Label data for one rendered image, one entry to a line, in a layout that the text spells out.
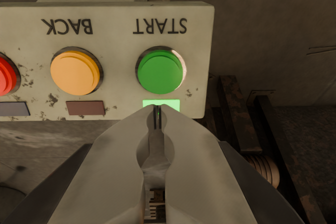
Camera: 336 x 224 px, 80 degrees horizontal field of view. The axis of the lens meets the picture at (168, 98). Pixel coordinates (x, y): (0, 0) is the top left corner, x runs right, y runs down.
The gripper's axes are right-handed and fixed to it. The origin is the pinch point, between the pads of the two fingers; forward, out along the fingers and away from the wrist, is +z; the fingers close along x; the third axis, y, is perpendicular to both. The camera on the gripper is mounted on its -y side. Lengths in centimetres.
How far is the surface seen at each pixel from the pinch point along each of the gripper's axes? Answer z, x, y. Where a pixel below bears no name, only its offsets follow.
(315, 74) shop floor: 82, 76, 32
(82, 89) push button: 5.5, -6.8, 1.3
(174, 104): 6.4, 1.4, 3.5
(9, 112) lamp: 6.4, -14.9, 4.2
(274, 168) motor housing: 36, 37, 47
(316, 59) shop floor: 78, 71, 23
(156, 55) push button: 5.8, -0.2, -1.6
